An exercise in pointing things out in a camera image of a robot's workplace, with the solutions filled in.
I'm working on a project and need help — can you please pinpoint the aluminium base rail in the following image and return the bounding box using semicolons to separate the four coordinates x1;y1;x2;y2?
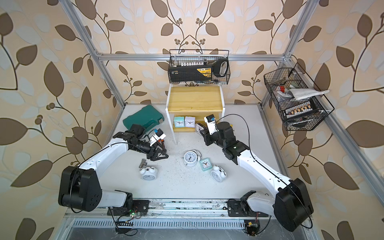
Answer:
62;199;277;230

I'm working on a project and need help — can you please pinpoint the small metal bracket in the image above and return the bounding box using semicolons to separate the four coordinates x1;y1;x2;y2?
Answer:
139;159;148;169

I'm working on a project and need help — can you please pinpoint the wire basket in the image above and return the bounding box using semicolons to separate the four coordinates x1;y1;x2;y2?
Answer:
168;49;231;85
264;64;335;131

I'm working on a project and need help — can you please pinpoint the transparent grey square clock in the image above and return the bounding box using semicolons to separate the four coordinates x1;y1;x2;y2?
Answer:
195;122;206;135

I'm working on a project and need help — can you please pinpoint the right wire basket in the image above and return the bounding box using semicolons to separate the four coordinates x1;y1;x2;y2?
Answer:
264;64;335;131

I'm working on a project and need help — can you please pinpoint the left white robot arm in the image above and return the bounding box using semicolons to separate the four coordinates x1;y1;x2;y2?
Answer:
58;124;169;213

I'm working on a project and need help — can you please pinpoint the green plastic tool case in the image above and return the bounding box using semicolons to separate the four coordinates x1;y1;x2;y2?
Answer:
123;105;165;131

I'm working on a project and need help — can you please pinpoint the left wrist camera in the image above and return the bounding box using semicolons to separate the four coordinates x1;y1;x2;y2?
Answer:
150;129;166;146

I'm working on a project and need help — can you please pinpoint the wooden two-tier shelf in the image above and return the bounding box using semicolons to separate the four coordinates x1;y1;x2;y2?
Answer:
166;84;226;144

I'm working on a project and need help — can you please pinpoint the mint square alarm clock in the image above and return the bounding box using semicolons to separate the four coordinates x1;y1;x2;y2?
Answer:
174;116;185;128

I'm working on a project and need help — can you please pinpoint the drill bit set box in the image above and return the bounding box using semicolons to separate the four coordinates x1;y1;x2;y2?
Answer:
283;100;320;121

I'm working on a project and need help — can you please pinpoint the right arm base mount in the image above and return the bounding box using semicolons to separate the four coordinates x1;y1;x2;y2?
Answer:
227;191;268;218

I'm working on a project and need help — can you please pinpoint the white twin-bell clock right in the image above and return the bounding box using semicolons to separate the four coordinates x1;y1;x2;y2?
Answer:
210;165;227;183

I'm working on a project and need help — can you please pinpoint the white twin-bell clock centre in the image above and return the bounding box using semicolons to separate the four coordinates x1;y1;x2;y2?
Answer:
183;150;202;167

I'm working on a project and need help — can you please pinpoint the back wire basket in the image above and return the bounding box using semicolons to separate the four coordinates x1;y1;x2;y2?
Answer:
168;49;231;85

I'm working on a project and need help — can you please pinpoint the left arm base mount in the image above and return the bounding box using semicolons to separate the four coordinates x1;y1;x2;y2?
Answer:
107;192;150;218

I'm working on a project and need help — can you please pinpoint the white folded paper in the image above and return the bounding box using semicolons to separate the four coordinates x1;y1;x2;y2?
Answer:
287;89;330;100

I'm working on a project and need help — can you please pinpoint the white twin-bell clock left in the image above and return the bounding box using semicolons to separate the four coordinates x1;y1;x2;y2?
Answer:
140;167;158;181

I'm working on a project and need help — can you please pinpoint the lilac square alarm clock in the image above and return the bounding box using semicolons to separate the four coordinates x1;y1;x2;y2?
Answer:
185;116;196;128

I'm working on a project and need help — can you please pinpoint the small mint square clock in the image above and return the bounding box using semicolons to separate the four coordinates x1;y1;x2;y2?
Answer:
199;158;213;172

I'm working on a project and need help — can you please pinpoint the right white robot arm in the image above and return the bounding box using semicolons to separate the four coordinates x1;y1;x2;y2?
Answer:
199;122;314;232

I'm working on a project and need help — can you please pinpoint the white twin-bell clock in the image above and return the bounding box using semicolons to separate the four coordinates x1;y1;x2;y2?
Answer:
183;150;202;167
210;165;227;183
140;167;158;181

